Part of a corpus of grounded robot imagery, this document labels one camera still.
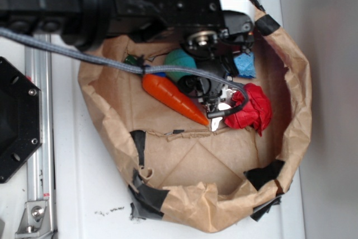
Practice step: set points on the blue sponge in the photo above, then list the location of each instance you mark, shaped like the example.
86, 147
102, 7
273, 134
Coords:
245, 65

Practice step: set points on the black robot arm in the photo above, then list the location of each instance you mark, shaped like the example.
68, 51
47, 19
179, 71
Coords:
83, 24

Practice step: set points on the green ball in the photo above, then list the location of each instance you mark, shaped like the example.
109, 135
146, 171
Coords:
180, 58

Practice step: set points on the orange toy carrot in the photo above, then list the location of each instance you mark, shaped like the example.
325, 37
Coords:
157, 92

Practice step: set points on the red crumpled paper ball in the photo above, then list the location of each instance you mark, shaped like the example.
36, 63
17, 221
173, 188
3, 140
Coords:
257, 112

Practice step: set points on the metal corner bracket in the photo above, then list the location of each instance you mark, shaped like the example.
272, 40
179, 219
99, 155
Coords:
35, 222

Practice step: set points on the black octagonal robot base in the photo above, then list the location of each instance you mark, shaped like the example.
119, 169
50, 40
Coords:
20, 119

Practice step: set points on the brown paper bag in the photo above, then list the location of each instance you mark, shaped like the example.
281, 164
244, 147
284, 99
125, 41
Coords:
179, 170

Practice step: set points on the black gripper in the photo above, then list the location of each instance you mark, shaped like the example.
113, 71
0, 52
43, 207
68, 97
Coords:
207, 30

